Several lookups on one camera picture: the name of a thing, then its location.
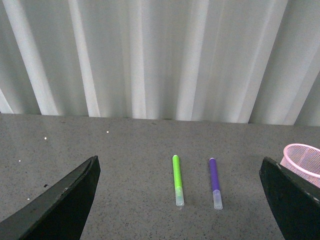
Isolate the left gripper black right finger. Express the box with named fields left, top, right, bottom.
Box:
left=259, top=157, right=320, bottom=240

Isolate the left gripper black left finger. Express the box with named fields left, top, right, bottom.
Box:
left=0, top=156, right=101, bottom=240

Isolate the pink mesh cup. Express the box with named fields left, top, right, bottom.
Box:
left=280, top=143, right=320, bottom=188

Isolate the white pleated curtain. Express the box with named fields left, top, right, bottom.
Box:
left=0, top=0, right=320, bottom=126

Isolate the purple marker pen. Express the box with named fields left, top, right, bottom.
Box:
left=209, top=158, right=223, bottom=210

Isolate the green marker pen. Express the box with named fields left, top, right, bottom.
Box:
left=172, top=155, right=185, bottom=207

